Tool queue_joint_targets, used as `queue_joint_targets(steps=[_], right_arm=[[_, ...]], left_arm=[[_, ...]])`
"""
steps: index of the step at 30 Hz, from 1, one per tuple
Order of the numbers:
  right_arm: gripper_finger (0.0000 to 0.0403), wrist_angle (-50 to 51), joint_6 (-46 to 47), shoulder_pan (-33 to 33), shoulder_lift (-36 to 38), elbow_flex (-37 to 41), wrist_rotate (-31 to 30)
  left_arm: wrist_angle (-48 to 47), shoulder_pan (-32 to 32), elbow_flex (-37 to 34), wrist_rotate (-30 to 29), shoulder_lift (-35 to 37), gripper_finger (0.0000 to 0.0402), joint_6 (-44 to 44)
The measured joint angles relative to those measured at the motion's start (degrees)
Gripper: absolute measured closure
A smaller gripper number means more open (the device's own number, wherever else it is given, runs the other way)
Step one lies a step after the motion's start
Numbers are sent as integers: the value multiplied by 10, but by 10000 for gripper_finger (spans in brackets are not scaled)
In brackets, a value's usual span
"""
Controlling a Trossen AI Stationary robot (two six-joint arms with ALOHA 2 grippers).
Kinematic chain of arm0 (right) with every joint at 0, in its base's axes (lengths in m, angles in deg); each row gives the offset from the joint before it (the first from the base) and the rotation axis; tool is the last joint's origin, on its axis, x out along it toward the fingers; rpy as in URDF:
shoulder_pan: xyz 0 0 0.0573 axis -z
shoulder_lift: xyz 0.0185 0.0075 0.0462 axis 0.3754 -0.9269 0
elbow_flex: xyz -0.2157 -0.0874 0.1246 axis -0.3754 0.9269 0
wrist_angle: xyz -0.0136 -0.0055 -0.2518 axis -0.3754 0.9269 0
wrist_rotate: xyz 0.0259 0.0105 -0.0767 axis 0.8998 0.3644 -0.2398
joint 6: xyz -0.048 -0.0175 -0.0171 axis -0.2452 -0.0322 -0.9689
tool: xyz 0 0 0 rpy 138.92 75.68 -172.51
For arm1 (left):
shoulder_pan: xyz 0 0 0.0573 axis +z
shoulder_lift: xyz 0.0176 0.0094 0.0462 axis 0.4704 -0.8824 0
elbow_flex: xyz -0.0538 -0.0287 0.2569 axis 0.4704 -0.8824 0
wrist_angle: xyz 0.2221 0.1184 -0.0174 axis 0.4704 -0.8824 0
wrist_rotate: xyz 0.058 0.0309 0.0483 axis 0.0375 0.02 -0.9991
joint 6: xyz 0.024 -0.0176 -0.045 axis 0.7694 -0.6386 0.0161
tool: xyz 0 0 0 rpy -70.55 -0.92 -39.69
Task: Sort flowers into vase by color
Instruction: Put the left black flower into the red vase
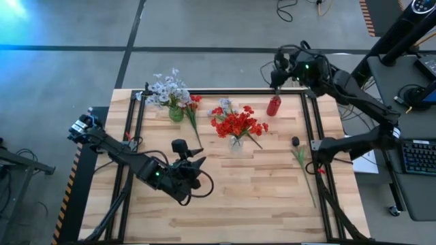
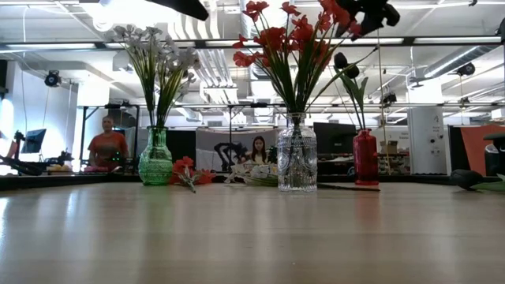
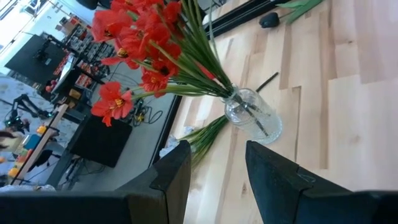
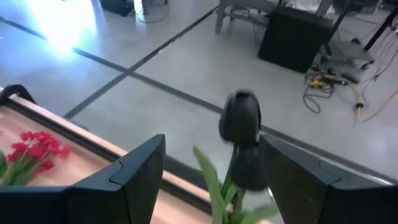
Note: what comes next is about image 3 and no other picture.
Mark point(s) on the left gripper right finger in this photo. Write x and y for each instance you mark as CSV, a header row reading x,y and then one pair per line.
x,y
280,199

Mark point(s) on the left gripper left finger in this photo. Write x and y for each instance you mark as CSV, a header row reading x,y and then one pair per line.
x,y
155,202

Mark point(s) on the white artificial flower bunch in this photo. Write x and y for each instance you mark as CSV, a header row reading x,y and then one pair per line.
x,y
205,137

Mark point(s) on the red artificial flower bunch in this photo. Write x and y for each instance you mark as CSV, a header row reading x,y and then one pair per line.
x,y
109,23
113,104
169,12

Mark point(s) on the black artificial tulip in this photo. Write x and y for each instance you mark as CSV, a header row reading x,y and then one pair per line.
x,y
269,20

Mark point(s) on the clear glass vase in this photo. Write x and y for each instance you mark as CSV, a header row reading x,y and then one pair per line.
x,y
258,121

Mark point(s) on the large black box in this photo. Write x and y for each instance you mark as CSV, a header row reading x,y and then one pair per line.
x,y
99,143

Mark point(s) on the yellow power plug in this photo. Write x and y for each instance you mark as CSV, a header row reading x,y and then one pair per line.
x,y
140,117

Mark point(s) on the shelf with red bins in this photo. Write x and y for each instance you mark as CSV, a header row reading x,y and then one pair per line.
x,y
87,49

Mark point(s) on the red flower bouquet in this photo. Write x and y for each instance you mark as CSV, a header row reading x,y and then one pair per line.
x,y
236,19

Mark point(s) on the black workstation table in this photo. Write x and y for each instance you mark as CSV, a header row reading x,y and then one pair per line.
x,y
28,65

